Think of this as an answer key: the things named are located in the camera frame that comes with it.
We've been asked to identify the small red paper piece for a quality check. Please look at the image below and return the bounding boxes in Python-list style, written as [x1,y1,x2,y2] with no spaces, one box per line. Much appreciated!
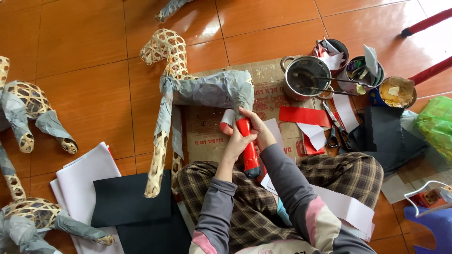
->
[302,133,326,156]

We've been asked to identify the stack of white paper sheets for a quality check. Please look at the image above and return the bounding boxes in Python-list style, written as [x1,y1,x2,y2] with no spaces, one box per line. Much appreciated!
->
[49,141,125,254]

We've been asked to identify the red paper strip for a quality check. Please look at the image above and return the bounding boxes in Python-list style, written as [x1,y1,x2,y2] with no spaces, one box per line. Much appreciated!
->
[278,105,333,128]

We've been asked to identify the bamboo horse frame red leg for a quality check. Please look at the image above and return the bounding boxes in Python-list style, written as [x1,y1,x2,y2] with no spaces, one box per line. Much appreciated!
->
[139,28,262,198]

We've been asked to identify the long white zigzag paper strips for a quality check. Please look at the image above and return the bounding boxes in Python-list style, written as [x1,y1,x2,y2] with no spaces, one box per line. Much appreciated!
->
[261,172,375,243]

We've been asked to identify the blue plastic stool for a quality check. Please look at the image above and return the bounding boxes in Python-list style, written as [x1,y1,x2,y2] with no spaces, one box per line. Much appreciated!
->
[403,204,452,254]

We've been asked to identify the steel pot with handles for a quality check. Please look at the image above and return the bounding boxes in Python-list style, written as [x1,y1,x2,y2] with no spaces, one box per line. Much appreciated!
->
[280,55,335,102]

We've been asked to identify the person's plaid trousers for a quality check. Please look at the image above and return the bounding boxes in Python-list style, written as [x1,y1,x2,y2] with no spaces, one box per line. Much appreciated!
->
[176,152,384,254]

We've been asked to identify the white cable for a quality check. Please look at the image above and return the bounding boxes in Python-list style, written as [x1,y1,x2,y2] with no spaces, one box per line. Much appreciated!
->
[404,180,452,217]

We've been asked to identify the pile of black paper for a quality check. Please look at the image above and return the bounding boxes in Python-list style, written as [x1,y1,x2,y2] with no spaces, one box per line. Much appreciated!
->
[347,105,430,178]

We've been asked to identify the can with yellow glue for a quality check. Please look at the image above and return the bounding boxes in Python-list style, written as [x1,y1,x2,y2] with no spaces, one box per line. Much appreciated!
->
[370,76,417,109]

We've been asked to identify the black paper sheets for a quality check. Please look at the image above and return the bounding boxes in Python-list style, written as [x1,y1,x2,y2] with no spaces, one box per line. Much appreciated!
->
[91,169,192,254]

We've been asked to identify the brown cardboard sheet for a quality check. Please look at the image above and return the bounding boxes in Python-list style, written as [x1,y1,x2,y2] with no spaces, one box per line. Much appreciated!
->
[183,57,355,166]

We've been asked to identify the white zigzag paper piece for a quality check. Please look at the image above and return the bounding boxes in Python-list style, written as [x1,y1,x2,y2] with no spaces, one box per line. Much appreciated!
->
[297,122,328,151]

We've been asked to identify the green plastic bag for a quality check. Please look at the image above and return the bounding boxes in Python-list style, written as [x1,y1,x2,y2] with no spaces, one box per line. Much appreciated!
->
[415,95,452,163]

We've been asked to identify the bamboo horse frame grey paper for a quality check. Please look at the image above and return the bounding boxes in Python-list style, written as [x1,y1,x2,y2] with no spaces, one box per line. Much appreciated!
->
[155,0,195,23]
[0,141,116,254]
[0,56,78,154]

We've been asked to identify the thin glue brush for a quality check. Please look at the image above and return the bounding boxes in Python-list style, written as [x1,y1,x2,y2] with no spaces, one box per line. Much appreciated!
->
[312,75,375,89]
[298,86,359,97]

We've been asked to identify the tin can with coloured scraps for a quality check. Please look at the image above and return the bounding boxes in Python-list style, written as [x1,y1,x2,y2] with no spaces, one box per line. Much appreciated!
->
[337,44,385,93]

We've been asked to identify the orange power socket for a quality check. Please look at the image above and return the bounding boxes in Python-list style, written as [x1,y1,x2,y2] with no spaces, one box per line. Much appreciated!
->
[412,188,446,209]

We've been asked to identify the black handled scissors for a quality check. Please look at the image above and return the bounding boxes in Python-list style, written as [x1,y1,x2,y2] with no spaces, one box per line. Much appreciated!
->
[322,100,354,151]

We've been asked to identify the white zigzag paper strip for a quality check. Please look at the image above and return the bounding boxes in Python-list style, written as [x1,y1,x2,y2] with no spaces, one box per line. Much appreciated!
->
[331,92,360,133]

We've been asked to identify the person's left hand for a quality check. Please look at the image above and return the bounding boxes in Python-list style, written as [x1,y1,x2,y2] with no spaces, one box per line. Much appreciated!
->
[223,121,258,164]

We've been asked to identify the tin can with paper scraps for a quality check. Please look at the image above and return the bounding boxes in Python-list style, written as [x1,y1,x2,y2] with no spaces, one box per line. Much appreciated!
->
[312,37,350,74]

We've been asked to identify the red stool leg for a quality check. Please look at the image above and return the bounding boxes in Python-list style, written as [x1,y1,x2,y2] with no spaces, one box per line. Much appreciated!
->
[408,56,452,86]
[401,7,452,38]

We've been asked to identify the grey cardboard sheet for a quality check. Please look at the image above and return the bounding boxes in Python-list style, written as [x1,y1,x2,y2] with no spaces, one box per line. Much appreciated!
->
[381,155,452,204]

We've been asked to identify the white paper sheet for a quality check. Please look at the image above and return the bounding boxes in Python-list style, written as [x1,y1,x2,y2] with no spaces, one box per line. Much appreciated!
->
[263,118,285,150]

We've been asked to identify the person's right hand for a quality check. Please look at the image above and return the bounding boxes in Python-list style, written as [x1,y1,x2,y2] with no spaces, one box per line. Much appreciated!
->
[239,107,278,152]

